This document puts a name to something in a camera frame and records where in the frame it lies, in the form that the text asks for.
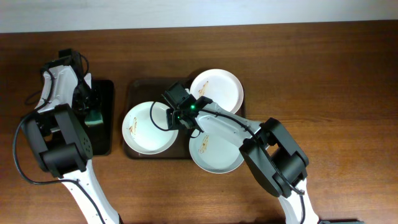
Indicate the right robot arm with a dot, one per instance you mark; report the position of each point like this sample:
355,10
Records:
276,161

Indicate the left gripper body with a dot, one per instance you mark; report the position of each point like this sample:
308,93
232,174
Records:
90,109

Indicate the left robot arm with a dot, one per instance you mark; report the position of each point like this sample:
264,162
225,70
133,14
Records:
71,124

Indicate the pale blue plate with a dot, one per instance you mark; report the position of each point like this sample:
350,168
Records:
213,153

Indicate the white plate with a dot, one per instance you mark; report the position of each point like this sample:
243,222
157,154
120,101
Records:
221,86
144,129

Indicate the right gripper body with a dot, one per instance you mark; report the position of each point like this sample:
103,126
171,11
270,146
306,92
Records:
173,118

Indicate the green scrubbing sponge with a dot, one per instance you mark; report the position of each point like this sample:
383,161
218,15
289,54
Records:
94,118

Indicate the brown plastic serving tray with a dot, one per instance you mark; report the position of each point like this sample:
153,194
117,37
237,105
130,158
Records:
149,90

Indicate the black rectangular sponge tray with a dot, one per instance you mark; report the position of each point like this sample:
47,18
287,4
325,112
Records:
101,135

